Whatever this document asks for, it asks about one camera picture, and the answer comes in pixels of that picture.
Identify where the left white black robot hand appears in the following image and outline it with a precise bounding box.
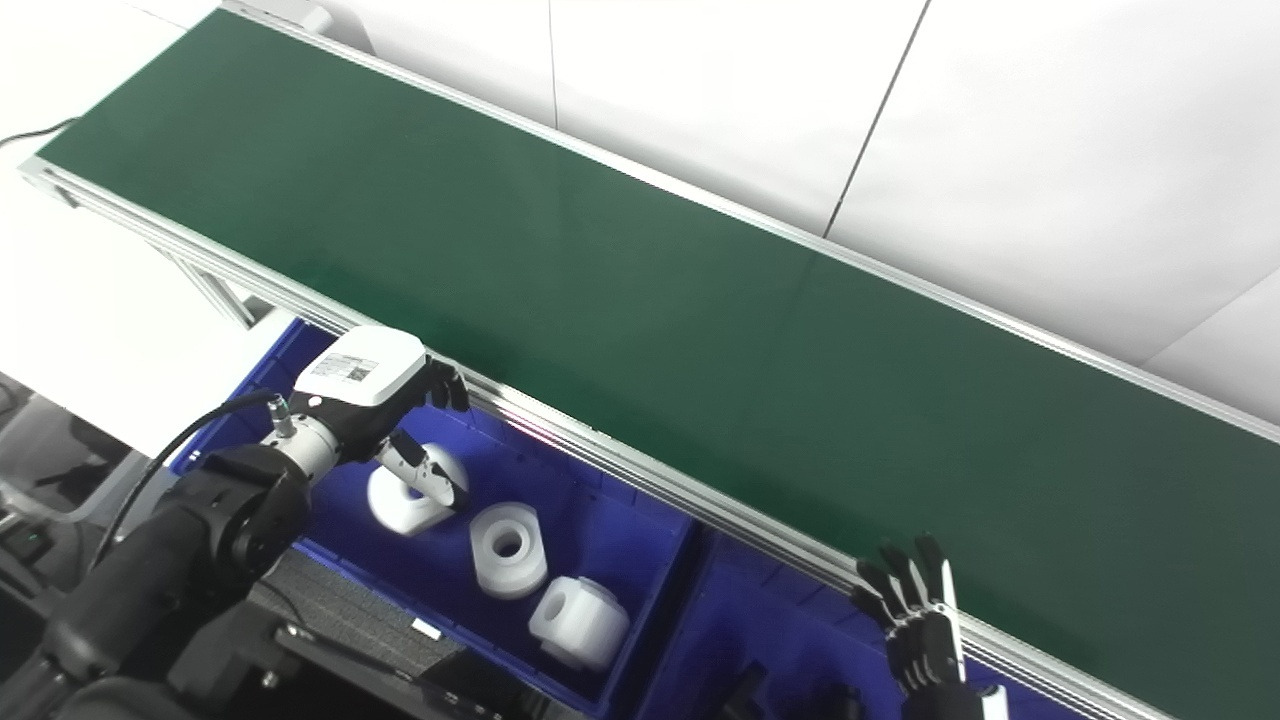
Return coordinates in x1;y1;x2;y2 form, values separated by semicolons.
290;324;473;513

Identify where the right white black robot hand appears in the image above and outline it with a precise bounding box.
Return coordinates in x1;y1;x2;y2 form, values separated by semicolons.
852;532;1013;720

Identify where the white round plastic part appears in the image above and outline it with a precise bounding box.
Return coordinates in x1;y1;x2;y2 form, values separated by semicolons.
367;443;469;536

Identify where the blue plastic bin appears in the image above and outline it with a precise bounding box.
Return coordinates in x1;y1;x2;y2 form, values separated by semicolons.
635;530;1091;720
170;318;701;719

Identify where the aluminium conveyor leg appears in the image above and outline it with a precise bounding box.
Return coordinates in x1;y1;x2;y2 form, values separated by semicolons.
150;245;266;331

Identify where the black plastic part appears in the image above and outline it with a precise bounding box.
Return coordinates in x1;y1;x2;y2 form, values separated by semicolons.
718;662;869;720

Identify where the green conveyor belt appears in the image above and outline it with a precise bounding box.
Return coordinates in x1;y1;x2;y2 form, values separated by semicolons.
18;0;1280;720

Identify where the white cylindrical plastic part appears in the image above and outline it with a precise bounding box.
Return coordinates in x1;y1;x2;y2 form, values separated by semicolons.
528;576;631;671

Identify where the grey conveyor motor box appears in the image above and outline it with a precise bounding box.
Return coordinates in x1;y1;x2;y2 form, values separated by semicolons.
222;0;336;36

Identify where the black robot torso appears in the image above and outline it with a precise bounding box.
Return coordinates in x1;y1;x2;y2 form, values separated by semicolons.
170;550;561;720

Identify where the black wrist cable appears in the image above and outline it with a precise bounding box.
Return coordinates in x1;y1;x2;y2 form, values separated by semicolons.
90;390;296;571

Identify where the white ring-shaped plastic part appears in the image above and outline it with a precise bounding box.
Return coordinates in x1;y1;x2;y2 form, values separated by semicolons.
470;502;549;601

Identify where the black floor cable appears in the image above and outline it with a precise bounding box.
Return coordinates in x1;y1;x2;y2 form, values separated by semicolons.
0;117;81;149

